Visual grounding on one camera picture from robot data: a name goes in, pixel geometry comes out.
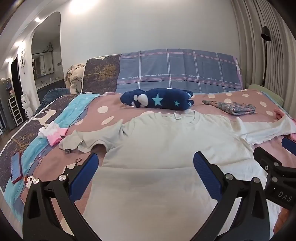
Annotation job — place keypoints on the dark teal fuzzy blanket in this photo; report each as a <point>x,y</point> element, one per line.
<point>52,97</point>

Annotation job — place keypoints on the blue plaid sheet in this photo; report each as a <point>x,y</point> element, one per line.
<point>175,69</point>

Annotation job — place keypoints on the smartphone in red case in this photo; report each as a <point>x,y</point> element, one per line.
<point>16,168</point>

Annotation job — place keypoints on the pale green t-shirt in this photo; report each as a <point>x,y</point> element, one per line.
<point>166,148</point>

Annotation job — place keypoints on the black floor lamp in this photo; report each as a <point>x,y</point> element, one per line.
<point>266,33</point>

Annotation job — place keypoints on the beige pleated curtain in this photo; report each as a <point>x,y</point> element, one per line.
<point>254,34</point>

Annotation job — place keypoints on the white shelf rack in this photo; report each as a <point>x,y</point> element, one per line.
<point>15,111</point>

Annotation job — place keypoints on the small white round object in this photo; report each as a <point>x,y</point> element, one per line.
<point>30,182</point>

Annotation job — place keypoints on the dark tree-print cloth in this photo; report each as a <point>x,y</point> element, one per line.
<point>100,71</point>

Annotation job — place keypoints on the pile of beige clothes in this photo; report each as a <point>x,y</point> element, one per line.
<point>75,78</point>

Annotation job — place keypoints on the wall mirror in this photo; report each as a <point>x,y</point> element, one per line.
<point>42,63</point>

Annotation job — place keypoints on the pink and white socks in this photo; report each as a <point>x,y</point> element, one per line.
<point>54,134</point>

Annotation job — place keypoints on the white bear figure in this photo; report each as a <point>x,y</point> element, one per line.
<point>26,104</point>

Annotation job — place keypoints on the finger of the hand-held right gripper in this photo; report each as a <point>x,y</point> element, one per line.
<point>269,162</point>
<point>289,145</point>

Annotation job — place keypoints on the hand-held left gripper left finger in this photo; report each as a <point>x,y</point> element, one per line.
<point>85,176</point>

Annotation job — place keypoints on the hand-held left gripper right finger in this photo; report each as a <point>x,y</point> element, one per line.
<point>205,176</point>

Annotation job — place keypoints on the navy star-print folded garment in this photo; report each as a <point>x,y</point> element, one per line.
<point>157,99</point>

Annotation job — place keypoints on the floral folded garment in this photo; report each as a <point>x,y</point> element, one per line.
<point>231,106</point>

